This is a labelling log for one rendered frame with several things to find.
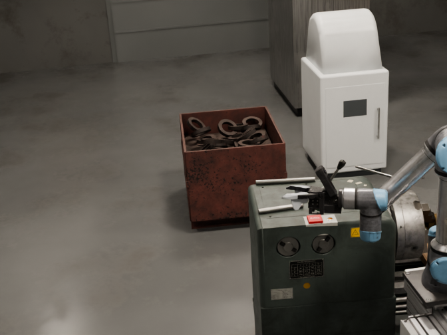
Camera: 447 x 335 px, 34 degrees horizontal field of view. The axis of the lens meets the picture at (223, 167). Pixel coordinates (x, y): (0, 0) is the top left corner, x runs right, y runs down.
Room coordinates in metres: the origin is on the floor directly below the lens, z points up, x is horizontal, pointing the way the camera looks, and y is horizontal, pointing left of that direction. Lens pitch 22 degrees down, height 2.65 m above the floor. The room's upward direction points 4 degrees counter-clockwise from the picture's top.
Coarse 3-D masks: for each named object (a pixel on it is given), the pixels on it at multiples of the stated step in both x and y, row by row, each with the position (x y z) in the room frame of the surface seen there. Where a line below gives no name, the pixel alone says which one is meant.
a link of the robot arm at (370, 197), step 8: (360, 192) 2.26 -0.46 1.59; (368, 192) 2.26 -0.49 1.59; (376, 192) 2.25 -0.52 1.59; (384, 192) 2.25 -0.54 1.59; (360, 200) 2.24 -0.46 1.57; (368, 200) 2.24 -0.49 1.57; (376, 200) 2.23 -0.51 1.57; (384, 200) 2.23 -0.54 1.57; (360, 208) 2.25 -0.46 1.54; (368, 208) 2.24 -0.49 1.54; (376, 208) 2.23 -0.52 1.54; (384, 208) 2.23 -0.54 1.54
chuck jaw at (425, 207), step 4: (416, 204) 2.91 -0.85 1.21; (420, 204) 2.92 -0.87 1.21; (424, 204) 2.92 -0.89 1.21; (416, 208) 2.89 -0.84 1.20; (420, 208) 2.89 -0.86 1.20; (424, 208) 2.90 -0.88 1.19; (428, 208) 2.90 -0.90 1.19; (424, 212) 2.90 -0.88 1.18; (428, 212) 2.90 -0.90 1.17; (432, 212) 2.96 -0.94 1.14; (424, 216) 2.91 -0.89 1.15; (428, 216) 2.92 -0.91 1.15; (432, 216) 2.94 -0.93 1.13; (424, 220) 2.93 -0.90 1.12; (428, 220) 2.93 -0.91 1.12; (432, 220) 2.94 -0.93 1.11
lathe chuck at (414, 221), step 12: (408, 192) 2.99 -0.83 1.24; (408, 204) 2.90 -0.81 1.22; (408, 216) 2.85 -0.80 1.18; (420, 216) 2.85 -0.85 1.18; (408, 228) 2.83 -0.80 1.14; (420, 228) 2.83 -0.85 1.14; (408, 240) 2.82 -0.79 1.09; (420, 240) 2.82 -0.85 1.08; (408, 252) 2.83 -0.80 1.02; (420, 252) 2.83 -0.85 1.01
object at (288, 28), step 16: (272, 0) 8.84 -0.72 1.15; (288, 0) 7.95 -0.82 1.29; (304, 0) 7.78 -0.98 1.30; (320, 0) 7.80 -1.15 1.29; (336, 0) 7.82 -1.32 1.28; (352, 0) 7.84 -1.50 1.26; (368, 0) 7.86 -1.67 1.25; (272, 16) 8.87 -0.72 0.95; (288, 16) 7.97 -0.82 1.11; (304, 16) 7.78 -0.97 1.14; (272, 32) 8.91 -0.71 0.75; (288, 32) 7.99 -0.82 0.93; (304, 32) 7.78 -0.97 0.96; (272, 48) 8.95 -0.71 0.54; (288, 48) 8.02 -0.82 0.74; (304, 48) 7.78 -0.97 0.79; (272, 64) 8.99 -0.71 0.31; (288, 64) 8.04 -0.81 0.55; (288, 80) 8.07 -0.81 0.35; (288, 96) 8.09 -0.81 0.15
